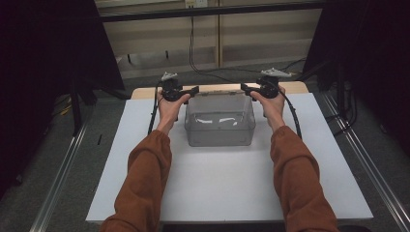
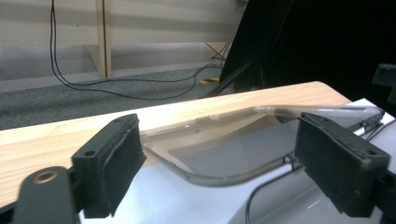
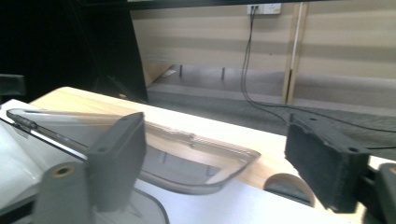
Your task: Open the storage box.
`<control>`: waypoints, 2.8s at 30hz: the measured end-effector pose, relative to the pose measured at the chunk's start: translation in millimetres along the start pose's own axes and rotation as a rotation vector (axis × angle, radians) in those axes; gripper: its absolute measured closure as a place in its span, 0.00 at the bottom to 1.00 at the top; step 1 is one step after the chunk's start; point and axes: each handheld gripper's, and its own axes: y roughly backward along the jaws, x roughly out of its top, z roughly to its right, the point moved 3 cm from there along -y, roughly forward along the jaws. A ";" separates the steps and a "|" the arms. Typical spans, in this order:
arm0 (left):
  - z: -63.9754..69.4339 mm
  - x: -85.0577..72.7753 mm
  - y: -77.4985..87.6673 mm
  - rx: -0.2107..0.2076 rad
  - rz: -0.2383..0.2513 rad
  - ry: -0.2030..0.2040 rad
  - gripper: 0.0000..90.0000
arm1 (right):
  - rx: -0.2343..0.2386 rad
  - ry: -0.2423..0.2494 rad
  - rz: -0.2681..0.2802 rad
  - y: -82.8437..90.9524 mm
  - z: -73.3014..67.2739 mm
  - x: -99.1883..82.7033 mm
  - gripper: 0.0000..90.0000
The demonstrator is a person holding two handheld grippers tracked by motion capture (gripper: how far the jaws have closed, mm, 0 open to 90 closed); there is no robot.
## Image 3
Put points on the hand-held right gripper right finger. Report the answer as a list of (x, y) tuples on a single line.
[(323, 168)]

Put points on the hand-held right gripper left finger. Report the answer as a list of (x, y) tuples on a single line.
[(120, 168)]

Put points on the smoky clear box lid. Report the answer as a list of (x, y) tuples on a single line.
[(193, 168)]

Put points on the smoky clear plastic box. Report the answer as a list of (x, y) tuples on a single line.
[(18, 165)]

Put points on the white table sheet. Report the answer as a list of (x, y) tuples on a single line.
[(224, 208)]

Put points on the long wooden counter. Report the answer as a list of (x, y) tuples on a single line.
[(342, 46)]

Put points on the black blurred object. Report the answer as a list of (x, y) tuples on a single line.
[(11, 84)]

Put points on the black curtain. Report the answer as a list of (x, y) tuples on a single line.
[(62, 40)]

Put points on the white wall power socket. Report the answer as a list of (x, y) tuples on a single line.
[(267, 8)]

